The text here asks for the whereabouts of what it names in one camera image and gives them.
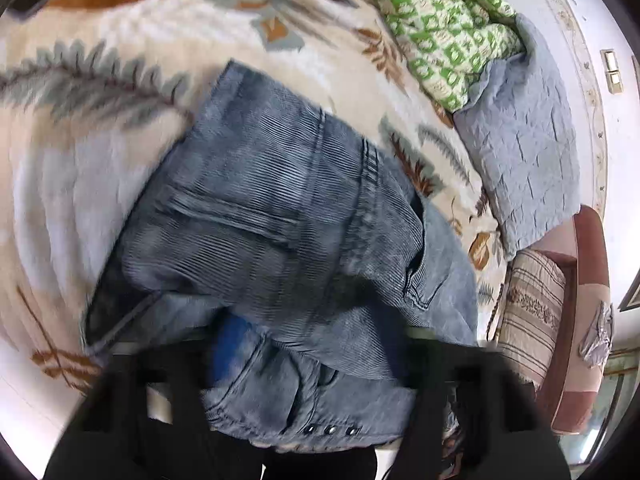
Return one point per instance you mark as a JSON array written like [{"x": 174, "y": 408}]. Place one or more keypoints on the blue denim pants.
[{"x": 280, "y": 210}]

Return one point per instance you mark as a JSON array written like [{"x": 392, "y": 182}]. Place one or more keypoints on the leaf print plush blanket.
[{"x": 125, "y": 35}]

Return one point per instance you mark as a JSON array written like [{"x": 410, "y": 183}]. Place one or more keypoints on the wall light switch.
[{"x": 613, "y": 71}]

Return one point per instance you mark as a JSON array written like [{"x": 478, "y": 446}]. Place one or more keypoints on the grey quilted pillow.
[{"x": 520, "y": 150}]

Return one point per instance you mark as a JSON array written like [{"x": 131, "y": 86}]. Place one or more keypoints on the grey crumpled cloth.
[{"x": 597, "y": 335}]

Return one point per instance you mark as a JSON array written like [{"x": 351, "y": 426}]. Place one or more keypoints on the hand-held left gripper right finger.
[{"x": 450, "y": 410}]

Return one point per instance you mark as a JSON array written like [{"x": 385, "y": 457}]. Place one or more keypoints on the beige striped pillow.
[{"x": 530, "y": 310}]

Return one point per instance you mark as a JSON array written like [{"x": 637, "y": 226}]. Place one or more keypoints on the brown pink padded headboard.
[{"x": 587, "y": 265}]

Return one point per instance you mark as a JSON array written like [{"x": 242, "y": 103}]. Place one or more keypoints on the green patterned quilt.
[{"x": 435, "y": 25}]

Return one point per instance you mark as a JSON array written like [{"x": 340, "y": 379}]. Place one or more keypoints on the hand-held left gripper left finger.
[{"x": 231, "y": 355}]

